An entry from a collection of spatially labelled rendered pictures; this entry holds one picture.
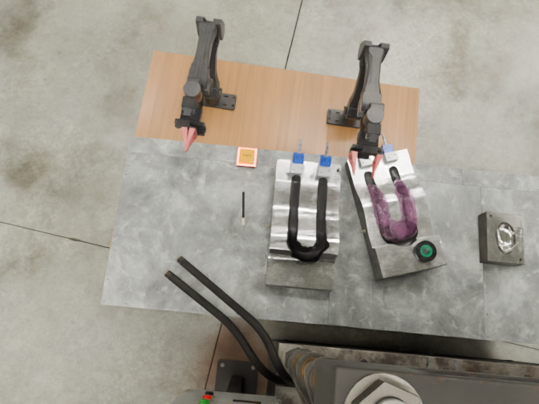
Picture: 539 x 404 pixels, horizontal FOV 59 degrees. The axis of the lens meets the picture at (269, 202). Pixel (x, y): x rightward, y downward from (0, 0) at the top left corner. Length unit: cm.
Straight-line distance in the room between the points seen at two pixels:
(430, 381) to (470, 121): 265
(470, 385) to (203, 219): 140
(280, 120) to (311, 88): 21
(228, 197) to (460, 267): 99
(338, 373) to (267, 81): 165
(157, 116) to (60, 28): 149
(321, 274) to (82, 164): 169
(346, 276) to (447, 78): 179
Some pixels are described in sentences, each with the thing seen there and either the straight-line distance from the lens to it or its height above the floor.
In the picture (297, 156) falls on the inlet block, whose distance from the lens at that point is 190.
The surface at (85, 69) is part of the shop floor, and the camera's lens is 329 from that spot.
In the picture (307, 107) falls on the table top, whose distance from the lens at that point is 215.
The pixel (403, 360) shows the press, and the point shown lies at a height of 78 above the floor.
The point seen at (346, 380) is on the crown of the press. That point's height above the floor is 201.
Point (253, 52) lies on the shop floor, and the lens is 320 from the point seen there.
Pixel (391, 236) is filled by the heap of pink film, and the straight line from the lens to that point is 193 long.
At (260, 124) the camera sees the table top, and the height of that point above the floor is 80.
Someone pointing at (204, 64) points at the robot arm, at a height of 123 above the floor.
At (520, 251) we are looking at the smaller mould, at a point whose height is 87.
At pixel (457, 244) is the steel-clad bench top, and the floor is 80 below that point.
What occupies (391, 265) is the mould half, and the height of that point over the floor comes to 91.
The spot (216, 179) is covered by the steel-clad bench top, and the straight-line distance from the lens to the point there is 201.
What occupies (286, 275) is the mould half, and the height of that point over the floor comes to 86.
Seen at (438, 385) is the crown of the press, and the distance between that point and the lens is 76.
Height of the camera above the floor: 271
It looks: 75 degrees down
